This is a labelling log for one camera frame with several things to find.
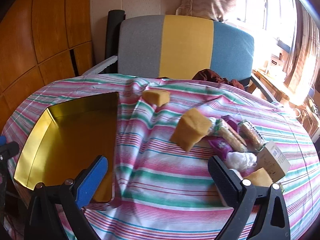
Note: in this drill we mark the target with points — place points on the small yellow sponge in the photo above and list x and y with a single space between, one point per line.
156 97

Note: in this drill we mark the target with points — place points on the beige cardboard box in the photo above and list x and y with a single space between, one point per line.
273 161

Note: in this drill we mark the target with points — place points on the clear plastic bag bundle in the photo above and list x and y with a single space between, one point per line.
240 161

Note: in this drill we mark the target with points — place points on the large yellow sponge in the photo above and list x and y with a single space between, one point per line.
191 128

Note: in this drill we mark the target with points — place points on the dark red cloth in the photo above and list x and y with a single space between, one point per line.
211 76

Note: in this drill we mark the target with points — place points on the striped pink green bedsheet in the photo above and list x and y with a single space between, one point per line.
165 192

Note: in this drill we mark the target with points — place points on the wooden desk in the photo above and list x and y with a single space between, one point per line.
272 89

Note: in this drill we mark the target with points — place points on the purple snack packet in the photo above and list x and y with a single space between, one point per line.
220 147
231 121

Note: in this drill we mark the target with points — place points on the grey yellow blue chair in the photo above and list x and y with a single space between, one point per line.
178 47

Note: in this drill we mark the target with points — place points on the black rolled mat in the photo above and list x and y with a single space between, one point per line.
114 20

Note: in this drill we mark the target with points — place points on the wooden wardrobe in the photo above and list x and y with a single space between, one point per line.
42 41

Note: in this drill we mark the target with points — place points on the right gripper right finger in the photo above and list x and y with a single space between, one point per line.
271 221

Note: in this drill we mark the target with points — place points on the gold metal tin tray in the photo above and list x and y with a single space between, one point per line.
67 138

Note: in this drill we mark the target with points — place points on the green cracker packet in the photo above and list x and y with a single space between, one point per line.
252 134
222 129

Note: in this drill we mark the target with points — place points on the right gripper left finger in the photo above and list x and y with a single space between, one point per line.
43 221

